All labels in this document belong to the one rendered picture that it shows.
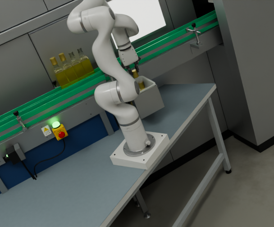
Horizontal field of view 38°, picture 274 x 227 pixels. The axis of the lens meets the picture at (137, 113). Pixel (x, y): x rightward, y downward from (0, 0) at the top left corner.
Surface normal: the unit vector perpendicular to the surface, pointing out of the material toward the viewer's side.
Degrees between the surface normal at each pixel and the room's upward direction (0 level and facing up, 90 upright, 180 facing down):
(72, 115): 90
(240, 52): 90
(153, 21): 90
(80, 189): 0
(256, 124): 90
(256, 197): 0
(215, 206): 0
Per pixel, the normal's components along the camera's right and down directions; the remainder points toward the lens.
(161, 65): 0.40, 0.30
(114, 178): -0.33, -0.84
